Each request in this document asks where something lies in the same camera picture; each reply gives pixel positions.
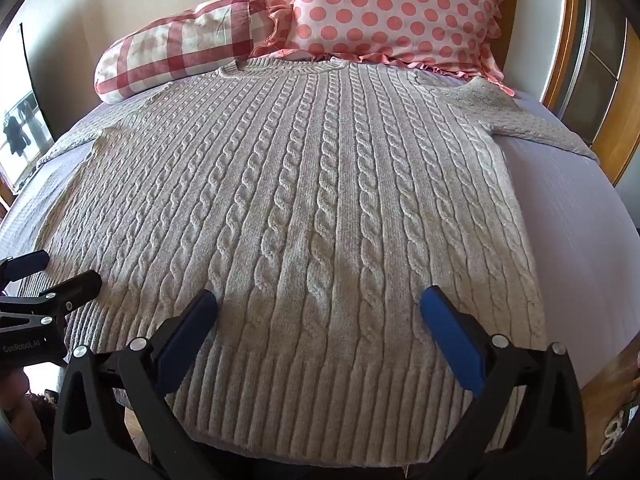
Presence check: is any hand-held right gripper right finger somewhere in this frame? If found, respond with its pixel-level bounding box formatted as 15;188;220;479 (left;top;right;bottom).
419;285;587;480

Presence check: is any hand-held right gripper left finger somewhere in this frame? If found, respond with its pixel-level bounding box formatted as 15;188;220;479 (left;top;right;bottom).
52;289;219;480

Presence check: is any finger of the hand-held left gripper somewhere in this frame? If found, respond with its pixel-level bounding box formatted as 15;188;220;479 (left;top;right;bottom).
0;251;51;286
0;269;103;321

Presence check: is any beige cable-knit sweater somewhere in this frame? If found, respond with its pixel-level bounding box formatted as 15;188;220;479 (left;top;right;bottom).
36;57;599;466

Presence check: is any lilac bed sheet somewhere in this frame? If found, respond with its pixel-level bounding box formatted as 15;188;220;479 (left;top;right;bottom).
0;72;633;376

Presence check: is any red checked pillow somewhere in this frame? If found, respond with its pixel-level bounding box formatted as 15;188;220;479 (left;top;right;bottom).
94;0;276;106

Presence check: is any pink polka dot pillow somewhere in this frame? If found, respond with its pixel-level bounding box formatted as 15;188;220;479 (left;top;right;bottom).
250;0;517;97

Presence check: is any wall poster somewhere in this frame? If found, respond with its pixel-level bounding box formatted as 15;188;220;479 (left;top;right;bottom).
0;22;56;193

